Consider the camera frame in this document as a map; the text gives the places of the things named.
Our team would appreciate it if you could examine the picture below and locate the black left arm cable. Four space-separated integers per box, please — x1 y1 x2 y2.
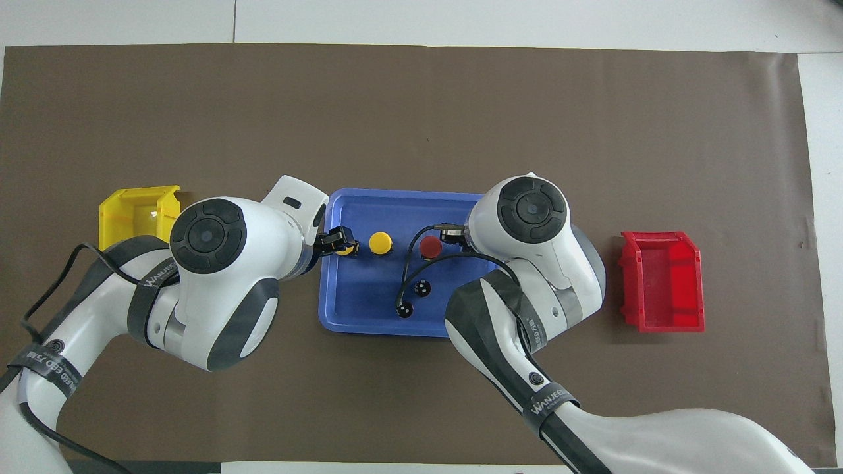
0 244 178 474

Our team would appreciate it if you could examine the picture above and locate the brown paper table mat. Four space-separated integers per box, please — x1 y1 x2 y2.
0 43 837 467

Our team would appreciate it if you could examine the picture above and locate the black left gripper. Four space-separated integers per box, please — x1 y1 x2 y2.
311 226 360 261

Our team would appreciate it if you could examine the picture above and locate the blue plastic tray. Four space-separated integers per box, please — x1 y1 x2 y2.
318 188 501 338

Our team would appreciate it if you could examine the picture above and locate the red plastic bin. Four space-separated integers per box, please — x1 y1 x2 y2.
618 230 706 334

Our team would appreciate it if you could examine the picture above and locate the yellow plastic bin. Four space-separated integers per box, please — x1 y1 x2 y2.
99 185 182 252

